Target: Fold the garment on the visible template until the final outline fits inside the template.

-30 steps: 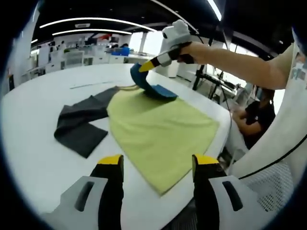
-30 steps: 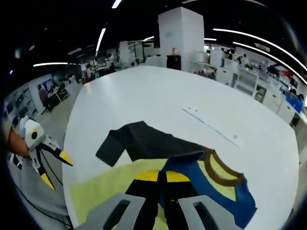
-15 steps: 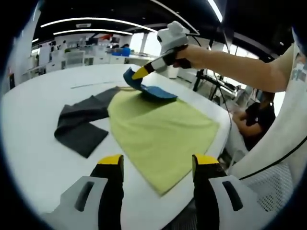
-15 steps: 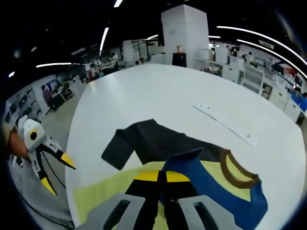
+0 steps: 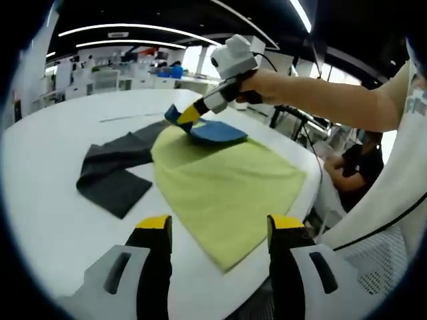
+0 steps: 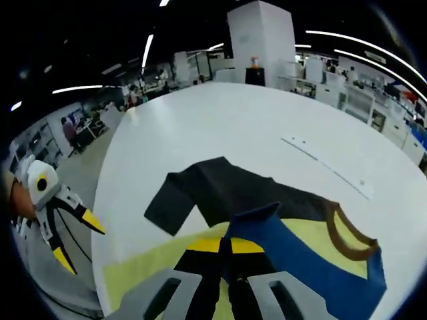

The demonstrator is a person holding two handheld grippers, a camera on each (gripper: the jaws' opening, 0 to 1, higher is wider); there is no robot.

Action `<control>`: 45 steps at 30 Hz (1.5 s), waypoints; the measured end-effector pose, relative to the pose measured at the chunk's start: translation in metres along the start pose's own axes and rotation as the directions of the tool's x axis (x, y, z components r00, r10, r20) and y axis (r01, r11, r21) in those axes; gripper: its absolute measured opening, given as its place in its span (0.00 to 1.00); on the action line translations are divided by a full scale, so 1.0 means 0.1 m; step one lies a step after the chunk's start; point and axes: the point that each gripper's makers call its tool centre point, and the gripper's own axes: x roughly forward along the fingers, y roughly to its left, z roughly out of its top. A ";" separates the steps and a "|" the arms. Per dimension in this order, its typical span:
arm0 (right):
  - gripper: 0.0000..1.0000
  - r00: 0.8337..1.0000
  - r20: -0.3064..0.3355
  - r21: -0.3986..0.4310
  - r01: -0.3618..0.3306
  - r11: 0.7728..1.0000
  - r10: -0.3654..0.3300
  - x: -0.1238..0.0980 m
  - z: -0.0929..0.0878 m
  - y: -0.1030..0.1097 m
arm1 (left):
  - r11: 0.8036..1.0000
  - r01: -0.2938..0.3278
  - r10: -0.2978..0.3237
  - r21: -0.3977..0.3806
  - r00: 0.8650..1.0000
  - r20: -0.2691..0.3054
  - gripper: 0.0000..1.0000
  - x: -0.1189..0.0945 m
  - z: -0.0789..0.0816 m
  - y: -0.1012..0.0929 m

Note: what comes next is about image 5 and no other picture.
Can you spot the white workbench row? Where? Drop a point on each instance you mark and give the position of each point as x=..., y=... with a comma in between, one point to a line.
x=193, y=85

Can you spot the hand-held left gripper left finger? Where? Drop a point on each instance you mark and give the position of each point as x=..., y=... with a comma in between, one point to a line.
x=153, y=266

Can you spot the white plastic chair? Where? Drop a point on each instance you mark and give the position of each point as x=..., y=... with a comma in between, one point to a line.
x=328, y=200

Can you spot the person's cream shirt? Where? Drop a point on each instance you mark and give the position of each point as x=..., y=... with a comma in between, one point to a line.
x=413, y=100

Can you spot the long curved ceiling light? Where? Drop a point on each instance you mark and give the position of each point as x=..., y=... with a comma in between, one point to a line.
x=133, y=25

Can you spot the yellow-green garment with dark sleeves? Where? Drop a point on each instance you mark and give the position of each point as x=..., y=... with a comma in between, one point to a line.
x=227, y=186

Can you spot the black metal stand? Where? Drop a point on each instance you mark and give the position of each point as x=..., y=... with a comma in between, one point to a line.
x=277, y=116

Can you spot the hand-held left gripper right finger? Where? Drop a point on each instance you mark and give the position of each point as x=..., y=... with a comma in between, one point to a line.
x=287, y=266

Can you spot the straight ceiling light strip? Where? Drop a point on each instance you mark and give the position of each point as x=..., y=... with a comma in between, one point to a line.
x=302, y=15

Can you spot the shorter curved ceiling light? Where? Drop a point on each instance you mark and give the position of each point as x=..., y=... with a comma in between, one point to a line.
x=133, y=41

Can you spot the person's right hand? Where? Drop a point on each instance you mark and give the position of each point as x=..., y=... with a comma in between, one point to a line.
x=267, y=85

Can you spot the white slatted chair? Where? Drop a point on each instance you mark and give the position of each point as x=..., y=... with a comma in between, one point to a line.
x=106, y=80

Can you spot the ceiling air vent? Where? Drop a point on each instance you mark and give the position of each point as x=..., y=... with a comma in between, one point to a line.
x=118, y=34

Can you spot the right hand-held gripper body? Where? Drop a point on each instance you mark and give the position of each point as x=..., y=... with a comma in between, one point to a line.
x=237, y=56

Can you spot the blue storage bin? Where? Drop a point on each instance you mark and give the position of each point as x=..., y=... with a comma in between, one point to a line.
x=163, y=74

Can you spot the thin white template strip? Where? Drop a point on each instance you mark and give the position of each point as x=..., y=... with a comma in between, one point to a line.
x=133, y=117

